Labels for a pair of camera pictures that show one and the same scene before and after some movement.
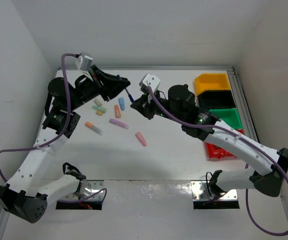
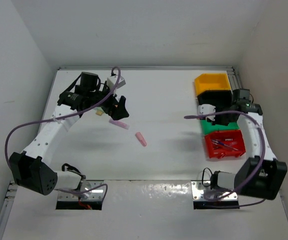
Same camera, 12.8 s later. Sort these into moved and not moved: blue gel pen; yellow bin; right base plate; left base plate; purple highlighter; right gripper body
Moved: right gripper body; blue gel pen
Not moved: purple highlighter; right base plate; left base plate; yellow bin
